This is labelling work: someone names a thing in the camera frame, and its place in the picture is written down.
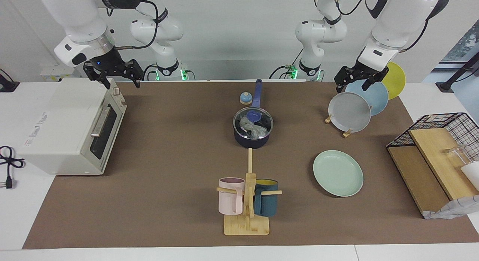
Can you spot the pink mug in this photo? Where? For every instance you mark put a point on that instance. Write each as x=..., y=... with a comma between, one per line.
x=230, y=201

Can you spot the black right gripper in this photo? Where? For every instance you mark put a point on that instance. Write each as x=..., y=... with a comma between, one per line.
x=112, y=64

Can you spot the wooden plate rack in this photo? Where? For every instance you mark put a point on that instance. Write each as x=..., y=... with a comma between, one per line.
x=347, y=133

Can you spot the wooden mug tree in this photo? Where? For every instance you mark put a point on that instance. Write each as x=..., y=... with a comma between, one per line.
x=247, y=225

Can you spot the white power strip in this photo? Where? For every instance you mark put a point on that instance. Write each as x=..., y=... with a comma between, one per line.
x=56, y=72

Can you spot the black table clamp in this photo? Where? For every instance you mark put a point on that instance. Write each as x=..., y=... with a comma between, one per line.
x=7, y=85

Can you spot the white cup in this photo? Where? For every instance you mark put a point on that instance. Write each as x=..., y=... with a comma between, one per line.
x=472, y=175

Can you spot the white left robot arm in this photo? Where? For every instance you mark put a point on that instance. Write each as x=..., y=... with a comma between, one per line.
x=396, y=21

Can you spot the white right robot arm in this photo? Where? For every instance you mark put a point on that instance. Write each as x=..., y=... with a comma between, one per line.
x=75, y=14

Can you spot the light blue plate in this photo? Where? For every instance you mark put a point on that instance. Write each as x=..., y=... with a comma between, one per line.
x=376, y=98

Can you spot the light green plate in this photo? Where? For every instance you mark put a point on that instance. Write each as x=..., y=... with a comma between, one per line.
x=336, y=173

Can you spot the brown table mat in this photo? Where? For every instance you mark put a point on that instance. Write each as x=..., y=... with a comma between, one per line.
x=168, y=178

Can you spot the glass lid with blue knob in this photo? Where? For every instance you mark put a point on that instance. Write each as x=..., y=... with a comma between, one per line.
x=254, y=115

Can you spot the yellow plate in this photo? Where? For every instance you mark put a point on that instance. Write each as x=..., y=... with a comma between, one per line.
x=396, y=81

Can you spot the grey patterned plastic bag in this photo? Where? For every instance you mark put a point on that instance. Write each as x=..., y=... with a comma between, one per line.
x=456, y=208

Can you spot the teal mug with yellow inside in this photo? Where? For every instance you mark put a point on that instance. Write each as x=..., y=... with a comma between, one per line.
x=266, y=203

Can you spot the dark wooden board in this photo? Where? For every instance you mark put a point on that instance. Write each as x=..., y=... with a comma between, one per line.
x=415, y=178

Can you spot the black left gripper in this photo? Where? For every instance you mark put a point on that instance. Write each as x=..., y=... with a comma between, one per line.
x=359, y=72

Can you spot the grey plate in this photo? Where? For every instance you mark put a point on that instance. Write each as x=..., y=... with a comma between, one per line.
x=348, y=113

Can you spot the small blue round bell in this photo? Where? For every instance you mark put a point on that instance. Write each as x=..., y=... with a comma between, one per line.
x=245, y=99

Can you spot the clear glass cup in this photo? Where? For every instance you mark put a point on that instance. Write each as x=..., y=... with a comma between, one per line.
x=458, y=154

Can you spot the black stand with pole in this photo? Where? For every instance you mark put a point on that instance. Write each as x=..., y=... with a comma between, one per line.
x=454, y=75

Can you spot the white toaster oven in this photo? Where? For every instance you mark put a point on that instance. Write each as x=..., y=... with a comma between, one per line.
x=60, y=126

